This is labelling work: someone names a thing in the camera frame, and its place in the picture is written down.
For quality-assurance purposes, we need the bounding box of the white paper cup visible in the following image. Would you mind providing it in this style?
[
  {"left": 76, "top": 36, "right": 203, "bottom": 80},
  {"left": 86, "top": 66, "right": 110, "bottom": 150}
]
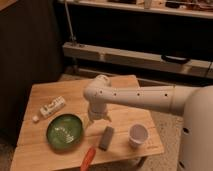
[{"left": 129, "top": 124, "right": 149, "bottom": 148}]

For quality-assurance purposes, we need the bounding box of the green ceramic bowl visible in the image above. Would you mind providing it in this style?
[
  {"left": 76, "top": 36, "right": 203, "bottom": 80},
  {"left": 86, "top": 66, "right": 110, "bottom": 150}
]
[{"left": 46, "top": 114, "right": 84, "bottom": 151}]

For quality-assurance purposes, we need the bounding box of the wooden table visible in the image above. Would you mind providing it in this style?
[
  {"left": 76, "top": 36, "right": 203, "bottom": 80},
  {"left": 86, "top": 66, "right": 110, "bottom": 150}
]
[{"left": 10, "top": 79, "right": 164, "bottom": 171}]

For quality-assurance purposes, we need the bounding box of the black handle on shelf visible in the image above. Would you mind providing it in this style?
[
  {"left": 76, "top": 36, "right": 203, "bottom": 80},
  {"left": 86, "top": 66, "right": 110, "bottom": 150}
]
[{"left": 161, "top": 55, "right": 190, "bottom": 64}]

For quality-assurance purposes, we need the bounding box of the small white cube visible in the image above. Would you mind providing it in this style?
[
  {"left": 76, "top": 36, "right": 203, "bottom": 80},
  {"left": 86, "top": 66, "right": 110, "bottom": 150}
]
[{"left": 32, "top": 115, "right": 40, "bottom": 123}]

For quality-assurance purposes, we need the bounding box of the upper wooden shelf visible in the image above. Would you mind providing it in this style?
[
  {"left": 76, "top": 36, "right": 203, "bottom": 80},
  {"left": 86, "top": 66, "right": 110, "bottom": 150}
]
[{"left": 57, "top": 0, "right": 213, "bottom": 19}]

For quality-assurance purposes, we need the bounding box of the grey rectangular block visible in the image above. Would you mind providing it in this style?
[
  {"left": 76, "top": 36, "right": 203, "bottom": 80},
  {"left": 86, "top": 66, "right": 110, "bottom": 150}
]
[{"left": 98, "top": 126, "right": 114, "bottom": 151}]

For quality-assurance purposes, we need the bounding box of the long wooden bench shelf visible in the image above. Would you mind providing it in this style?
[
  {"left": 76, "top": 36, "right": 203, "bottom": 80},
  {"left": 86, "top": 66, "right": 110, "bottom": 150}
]
[{"left": 62, "top": 42, "right": 213, "bottom": 79}]

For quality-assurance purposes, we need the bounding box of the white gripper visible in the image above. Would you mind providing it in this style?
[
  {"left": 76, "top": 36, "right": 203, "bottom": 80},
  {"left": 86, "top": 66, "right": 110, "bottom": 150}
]
[{"left": 87, "top": 102, "right": 112, "bottom": 126}]

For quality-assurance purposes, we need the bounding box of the metal stand pole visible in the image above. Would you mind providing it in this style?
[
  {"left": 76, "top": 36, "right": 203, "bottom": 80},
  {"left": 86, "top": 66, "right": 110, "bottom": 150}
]
[{"left": 64, "top": 0, "right": 77, "bottom": 45}]

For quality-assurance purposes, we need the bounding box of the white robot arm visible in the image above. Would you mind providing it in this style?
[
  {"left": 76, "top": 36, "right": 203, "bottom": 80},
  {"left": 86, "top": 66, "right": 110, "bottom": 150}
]
[{"left": 83, "top": 75, "right": 213, "bottom": 171}]

